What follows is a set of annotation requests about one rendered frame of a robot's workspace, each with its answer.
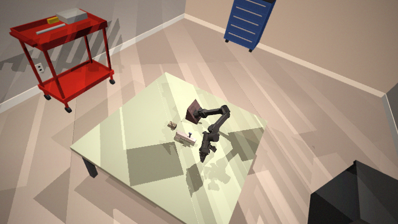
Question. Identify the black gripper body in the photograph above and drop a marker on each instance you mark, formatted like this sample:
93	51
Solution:
204	147

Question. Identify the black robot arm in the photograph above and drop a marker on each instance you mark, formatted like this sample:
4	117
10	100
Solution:
213	129

